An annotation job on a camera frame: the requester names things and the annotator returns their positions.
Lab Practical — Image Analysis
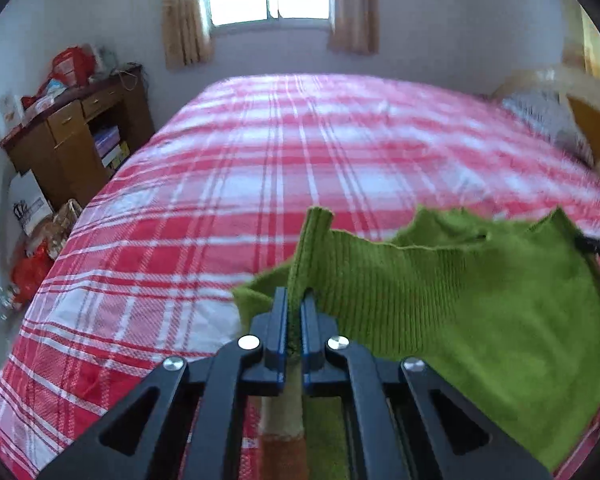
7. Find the brown wooden desk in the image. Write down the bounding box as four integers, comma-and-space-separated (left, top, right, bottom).
0, 64, 156, 211

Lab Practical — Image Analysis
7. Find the cream wooden headboard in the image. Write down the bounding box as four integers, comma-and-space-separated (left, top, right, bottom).
490, 65, 600, 181

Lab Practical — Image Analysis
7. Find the beige patterned curtain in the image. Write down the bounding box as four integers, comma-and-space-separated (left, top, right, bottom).
327, 0, 381, 56
161, 0, 215, 70

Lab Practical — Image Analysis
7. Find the white card box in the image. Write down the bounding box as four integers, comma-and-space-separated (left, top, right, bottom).
0, 94, 23, 128

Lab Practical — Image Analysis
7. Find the pale plastic bag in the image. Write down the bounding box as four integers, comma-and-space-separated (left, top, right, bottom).
95, 45, 119, 77

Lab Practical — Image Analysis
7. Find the white paper bag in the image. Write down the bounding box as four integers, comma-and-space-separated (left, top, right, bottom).
9, 170, 55, 236

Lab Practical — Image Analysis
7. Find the patterned grey pillow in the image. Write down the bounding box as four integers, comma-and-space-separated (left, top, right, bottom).
500, 90, 593, 163

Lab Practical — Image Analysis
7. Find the red gift bag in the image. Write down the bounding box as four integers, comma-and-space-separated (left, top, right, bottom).
47, 46, 98, 88

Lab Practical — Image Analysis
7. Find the yellow curtain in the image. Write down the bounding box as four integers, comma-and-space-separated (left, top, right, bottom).
560, 0, 600, 91

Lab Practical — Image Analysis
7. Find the bed with red plaid sheet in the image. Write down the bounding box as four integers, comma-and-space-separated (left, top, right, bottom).
0, 74, 600, 480

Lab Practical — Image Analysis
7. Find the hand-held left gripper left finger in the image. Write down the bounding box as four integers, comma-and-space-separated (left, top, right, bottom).
35, 287, 290, 480

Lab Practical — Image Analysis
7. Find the red plastic bag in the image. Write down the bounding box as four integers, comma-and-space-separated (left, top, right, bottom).
10, 250, 56, 306

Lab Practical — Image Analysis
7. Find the white and red flat box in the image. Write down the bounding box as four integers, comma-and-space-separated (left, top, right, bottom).
22, 92, 63, 121

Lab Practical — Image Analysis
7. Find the stack of boxes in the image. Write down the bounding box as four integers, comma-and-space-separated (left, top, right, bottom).
92, 125, 131, 170

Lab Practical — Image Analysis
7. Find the white cable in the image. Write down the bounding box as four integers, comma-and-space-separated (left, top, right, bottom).
115, 62, 148, 91

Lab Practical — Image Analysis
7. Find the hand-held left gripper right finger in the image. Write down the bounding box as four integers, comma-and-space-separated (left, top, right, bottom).
300, 290, 556, 480

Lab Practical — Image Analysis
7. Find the brown patterned bag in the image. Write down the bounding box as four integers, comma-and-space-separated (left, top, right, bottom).
27, 199, 83, 261

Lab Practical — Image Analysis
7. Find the green striped knit sweater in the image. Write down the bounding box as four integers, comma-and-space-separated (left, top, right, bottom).
232, 206, 600, 480

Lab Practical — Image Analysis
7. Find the clear plastic wrapper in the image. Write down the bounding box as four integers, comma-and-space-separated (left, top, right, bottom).
0, 287, 21, 321

